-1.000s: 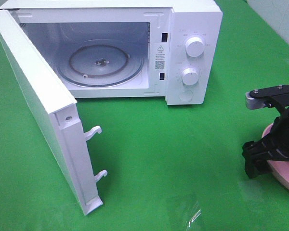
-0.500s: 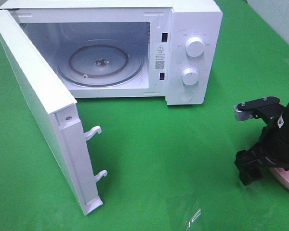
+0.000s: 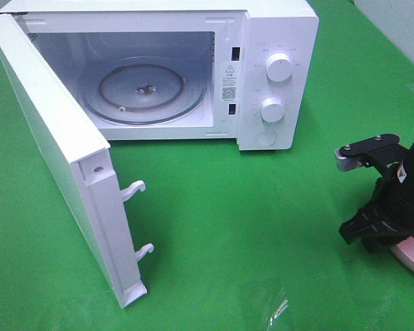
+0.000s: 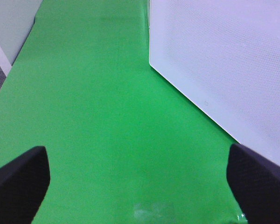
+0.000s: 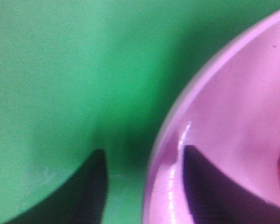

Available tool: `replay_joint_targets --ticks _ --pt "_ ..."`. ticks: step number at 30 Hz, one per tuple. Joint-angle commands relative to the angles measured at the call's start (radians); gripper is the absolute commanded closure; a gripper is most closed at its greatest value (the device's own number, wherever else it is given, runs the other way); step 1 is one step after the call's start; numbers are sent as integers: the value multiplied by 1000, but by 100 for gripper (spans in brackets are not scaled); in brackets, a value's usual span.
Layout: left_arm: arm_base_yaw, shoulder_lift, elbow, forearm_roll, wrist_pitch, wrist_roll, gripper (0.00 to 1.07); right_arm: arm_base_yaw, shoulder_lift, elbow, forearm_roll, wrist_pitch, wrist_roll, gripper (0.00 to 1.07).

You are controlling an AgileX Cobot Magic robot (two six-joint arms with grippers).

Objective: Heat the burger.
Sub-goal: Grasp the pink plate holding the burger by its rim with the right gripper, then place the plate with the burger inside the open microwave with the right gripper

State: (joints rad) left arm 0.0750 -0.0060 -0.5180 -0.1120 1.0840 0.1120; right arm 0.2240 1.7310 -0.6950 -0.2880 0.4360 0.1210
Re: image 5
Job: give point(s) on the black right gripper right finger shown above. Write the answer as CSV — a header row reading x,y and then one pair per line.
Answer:
x,y
214,198

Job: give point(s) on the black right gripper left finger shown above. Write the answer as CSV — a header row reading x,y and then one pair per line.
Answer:
x,y
80,200

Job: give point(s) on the pink round plate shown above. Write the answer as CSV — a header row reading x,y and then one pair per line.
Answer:
x,y
230,111

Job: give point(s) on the green table mat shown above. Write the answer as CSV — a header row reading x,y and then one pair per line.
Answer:
x,y
81,75

